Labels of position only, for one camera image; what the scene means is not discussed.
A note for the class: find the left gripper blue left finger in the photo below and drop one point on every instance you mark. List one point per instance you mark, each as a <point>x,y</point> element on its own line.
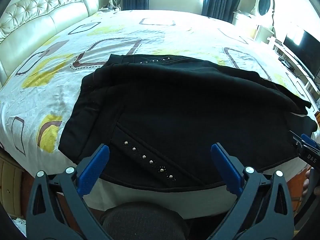
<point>90,168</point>

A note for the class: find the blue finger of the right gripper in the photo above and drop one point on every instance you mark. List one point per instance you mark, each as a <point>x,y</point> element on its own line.
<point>310,141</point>

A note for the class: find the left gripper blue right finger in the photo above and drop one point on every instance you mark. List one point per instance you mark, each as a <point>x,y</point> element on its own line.
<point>229,168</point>

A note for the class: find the black studded pants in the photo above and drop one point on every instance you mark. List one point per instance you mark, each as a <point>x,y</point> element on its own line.
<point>160,115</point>

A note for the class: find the person's right hand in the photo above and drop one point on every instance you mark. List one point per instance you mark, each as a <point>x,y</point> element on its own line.
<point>306,182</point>

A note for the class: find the white tv stand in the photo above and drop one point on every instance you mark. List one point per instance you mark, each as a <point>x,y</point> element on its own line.
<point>296,66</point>

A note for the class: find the black flat television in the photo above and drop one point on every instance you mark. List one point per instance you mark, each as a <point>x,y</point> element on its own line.
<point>305,48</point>

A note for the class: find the white dressing table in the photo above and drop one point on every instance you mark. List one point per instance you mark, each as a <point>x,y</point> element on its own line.
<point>257,27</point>

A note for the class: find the white oval vanity mirror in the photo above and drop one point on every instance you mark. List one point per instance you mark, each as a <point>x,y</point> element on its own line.
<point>263,12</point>

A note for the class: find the cream tufted leather headboard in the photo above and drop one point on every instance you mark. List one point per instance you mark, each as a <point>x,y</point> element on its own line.
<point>27,24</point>

